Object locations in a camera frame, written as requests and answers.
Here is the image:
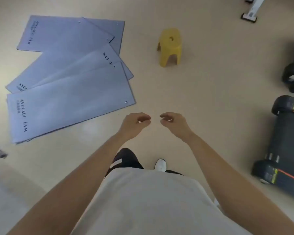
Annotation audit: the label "person's right forearm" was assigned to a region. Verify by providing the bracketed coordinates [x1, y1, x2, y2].
[184, 133, 294, 235]

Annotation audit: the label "person's right hand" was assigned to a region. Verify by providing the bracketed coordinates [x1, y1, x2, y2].
[159, 112, 194, 143]

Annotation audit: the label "black walking treadmill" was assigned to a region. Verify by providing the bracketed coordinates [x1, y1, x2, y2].
[251, 95, 294, 202]

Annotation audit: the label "black trousers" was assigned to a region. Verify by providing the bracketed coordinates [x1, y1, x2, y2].
[105, 148, 184, 177]

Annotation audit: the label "white t-shirt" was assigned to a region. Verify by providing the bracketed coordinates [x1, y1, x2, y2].
[71, 167, 253, 235]

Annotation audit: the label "person's right white sneaker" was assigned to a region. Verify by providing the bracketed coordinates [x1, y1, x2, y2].
[154, 158, 167, 172]

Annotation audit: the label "yellow plastic stool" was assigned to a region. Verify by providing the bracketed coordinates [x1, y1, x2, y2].
[156, 27, 182, 68]

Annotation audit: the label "person's left forearm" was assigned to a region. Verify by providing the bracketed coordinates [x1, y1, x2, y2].
[6, 133, 135, 235]

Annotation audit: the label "person's left hand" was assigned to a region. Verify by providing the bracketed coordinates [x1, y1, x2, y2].
[117, 112, 152, 141]

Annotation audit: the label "grey yoga mat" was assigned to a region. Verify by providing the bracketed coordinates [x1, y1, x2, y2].
[6, 61, 137, 145]
[5, 17, 116, 94]
[27, 44, 135, 91]
[16, 14, 125, 56]

